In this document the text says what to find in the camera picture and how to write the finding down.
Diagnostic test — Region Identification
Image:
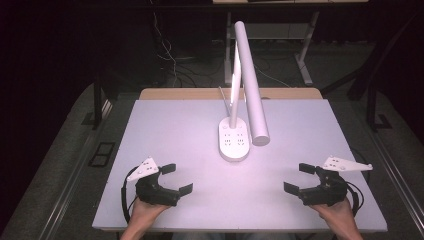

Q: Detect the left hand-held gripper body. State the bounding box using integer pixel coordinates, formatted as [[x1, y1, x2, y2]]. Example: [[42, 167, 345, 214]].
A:
[[126, 156, 181, 207]]

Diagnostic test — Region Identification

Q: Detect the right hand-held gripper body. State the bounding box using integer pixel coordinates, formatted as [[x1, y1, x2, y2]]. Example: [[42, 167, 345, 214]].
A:
[[298, 155, 374, 207]]

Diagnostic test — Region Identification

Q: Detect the person's left hand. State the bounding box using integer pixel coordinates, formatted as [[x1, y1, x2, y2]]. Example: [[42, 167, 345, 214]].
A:
[[127, 197, 171, 232]]

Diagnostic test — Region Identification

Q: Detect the person's right hand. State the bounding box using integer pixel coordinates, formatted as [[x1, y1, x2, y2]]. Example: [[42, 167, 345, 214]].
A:
[[309, 197, 356, 232]]

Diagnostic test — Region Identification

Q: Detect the white table mat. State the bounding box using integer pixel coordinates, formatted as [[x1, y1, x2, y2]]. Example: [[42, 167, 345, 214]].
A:
[[92, 98, 389, 233]]

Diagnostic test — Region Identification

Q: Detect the black metal stand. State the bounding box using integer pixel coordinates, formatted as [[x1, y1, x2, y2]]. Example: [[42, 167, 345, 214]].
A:
[[81, 75, 113, 131], [365, 79, 394, 133]]

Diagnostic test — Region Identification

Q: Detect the white desk lamp with sockets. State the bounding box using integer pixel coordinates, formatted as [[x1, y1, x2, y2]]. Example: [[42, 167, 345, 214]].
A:
[[218, 20, 271, 163]]

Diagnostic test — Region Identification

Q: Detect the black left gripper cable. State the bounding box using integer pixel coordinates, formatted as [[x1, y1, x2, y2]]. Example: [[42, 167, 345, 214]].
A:
[[120, 165, 140, 224]]

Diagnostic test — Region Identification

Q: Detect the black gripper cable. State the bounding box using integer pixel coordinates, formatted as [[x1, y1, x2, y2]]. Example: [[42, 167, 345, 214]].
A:
[[120, 165, 140, 224], [344, 180, 365, 218]]

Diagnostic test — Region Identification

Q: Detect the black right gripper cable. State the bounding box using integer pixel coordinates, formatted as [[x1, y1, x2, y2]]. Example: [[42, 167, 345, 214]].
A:
[[344, 180, 365, 218]]

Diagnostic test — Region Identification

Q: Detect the black rectangular floor frame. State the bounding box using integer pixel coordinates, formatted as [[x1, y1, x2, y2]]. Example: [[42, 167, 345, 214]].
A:
[[87, 141, 116, 168]]

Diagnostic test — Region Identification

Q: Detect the aluminium floor rail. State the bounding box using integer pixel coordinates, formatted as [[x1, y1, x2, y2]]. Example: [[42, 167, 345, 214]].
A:
[[366, 128, 424, 234], [39, 99, 113, 240]]

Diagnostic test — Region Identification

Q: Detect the white lamp cable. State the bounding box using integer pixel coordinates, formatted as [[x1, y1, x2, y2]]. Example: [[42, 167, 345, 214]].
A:
[[218, 86, 233, 118]]

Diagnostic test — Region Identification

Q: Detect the tangle of floor cables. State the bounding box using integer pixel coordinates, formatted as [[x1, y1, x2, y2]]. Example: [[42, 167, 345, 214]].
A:
[[148, 0, 231, 88]]

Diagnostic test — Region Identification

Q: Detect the white metal frame desk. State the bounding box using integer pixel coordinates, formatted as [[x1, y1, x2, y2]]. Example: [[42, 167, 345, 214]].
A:
[[212, 0, 369, 87]]

